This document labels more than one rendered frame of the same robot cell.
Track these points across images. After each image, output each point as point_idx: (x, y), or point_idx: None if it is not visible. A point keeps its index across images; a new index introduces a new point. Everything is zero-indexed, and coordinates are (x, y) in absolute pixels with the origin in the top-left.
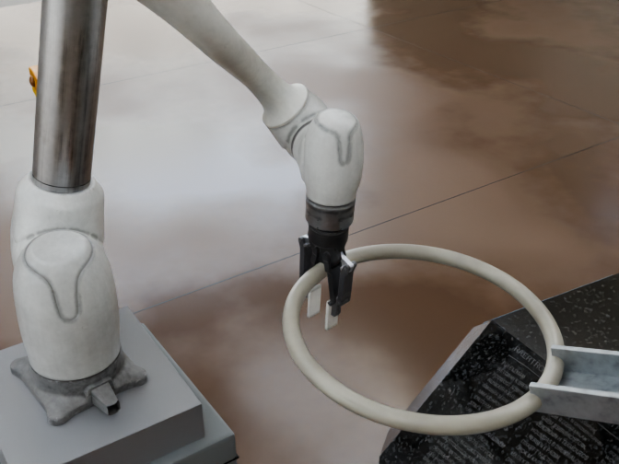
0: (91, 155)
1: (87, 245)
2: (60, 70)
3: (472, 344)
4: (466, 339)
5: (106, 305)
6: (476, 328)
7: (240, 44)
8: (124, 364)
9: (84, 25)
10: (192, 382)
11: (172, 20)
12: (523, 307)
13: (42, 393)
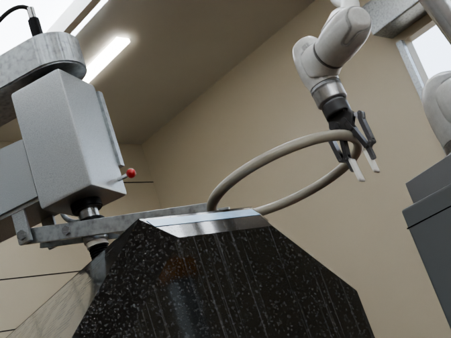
0: (443, 31)
1: (425, 82)
2: None
3: (269, 220)
4: (277, 229)
5: (425, 115)
6: (267, 220)
7: (331, 0)
8: (449, 154)
9: None
10: (444, 187)
11: None
12: (227, 211)
13: None
